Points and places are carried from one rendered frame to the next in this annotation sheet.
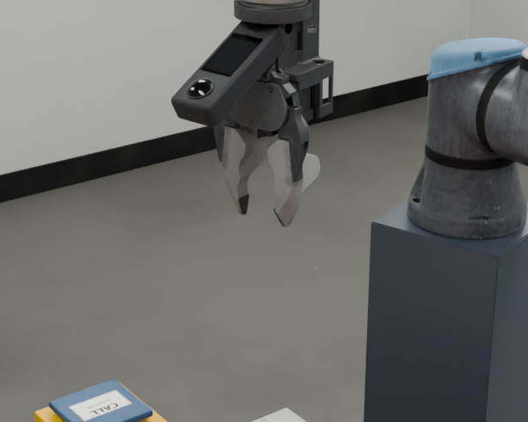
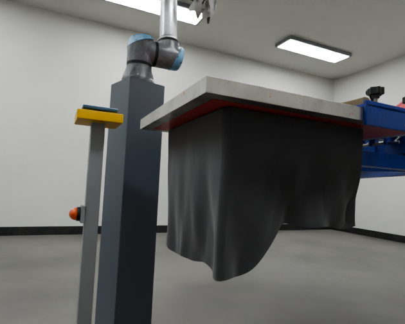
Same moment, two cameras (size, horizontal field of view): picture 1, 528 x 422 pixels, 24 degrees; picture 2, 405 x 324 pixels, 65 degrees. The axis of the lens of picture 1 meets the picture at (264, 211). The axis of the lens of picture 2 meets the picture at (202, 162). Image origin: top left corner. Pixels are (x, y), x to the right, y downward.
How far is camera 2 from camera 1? 1.74 m
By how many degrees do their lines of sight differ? 81
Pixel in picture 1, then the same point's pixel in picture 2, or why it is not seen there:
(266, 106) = not seen: outside the picture
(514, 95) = (164, 45)
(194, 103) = not seen: outside the picture
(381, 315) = (133, 106)
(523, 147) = (170, 56)
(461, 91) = (149, 44)
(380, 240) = (133, 81)
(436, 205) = (144, 73)
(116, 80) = not seen: outside the picture
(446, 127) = (144, 53)
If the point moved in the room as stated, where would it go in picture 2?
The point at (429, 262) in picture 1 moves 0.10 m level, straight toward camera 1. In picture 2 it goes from (147, 88) to (167, 87)
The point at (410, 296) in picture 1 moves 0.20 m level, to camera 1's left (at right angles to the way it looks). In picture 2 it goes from (141, 99) to (121, 85)
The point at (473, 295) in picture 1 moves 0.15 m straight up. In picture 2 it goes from (159, 98) to (161, 65)
